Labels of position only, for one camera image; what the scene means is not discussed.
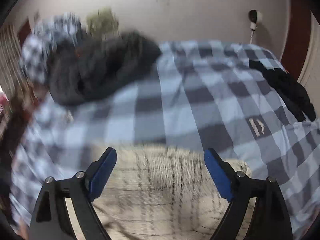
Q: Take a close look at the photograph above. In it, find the white plaid tweed jacket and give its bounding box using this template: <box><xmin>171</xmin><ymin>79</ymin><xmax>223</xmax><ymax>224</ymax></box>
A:
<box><xmin>63</xmin><ymin>146</ymin><xmax>253</xmax><ymax>240</ymax></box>

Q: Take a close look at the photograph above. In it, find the blue checked bed cover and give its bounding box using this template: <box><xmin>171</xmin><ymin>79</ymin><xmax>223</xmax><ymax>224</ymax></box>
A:
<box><xmin>10</xmin><ymin>40</ymin><xmax>319</xmax><ymax>239</ymax></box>

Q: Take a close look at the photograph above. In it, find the black puffer jacket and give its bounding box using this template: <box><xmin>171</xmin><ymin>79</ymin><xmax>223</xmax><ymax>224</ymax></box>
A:
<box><xmin>48</xmin><ymin>31</ymin><xmax>162</xmax><ymax>107</ymax></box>

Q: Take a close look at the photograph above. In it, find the black garment on bed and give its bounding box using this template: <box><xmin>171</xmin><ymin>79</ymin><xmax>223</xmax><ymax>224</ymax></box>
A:
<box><xmin>249</xmin><ymin>60</ymin><xmax>316</xmax><ymax>122</ymax></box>

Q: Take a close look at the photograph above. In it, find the blue checked crumpled quilt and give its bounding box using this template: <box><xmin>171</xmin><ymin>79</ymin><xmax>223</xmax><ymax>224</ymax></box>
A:
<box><xmin>20</xmin><ymin>12</ymin><xmax>81</xmax><ymax>85</ymax></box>

